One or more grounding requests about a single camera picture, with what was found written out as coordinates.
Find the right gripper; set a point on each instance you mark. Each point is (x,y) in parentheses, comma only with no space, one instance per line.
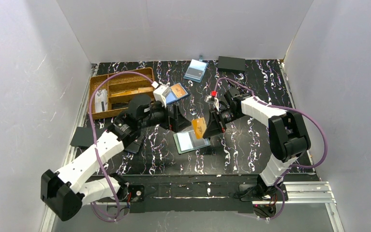
(219,118)

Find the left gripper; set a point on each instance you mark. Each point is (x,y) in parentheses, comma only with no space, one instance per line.
(172,116)

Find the orange VIP card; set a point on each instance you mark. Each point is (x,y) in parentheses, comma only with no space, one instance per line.
(199,126)
(145,89)

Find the green card holder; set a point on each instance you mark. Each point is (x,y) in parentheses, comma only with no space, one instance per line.
(186,141)

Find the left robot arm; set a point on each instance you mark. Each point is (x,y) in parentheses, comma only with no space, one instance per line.
(85,180)

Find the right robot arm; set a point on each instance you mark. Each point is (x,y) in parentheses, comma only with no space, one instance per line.
(288,136)

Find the blue card holder orange card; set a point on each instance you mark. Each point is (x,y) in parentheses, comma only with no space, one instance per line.
(177,93)

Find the blue card holder grey card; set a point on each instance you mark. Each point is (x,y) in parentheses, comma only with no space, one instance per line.
(196,70)

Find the orange card in tray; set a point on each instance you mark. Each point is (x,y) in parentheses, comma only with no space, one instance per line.
(124,93)

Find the black cards in tray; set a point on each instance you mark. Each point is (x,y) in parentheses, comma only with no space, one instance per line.
(119,105)

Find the white cards in tray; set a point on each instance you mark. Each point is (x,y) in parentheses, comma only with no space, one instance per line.
(101,101)

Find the small black wallet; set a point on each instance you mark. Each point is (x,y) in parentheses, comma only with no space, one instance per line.
(135,146)

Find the black box at back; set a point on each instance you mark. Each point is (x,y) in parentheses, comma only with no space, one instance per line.
(230,64)

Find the black wallet at left edge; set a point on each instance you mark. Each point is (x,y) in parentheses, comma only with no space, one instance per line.
(82,138)

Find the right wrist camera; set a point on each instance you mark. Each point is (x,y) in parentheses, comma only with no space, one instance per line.
(213,101)

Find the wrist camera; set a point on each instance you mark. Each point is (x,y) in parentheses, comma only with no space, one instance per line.
(213,101)
(161,92)

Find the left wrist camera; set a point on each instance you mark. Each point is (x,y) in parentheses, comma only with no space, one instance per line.
(161,92)

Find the aluminium frame rail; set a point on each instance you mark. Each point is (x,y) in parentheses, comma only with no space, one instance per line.
(216,196)

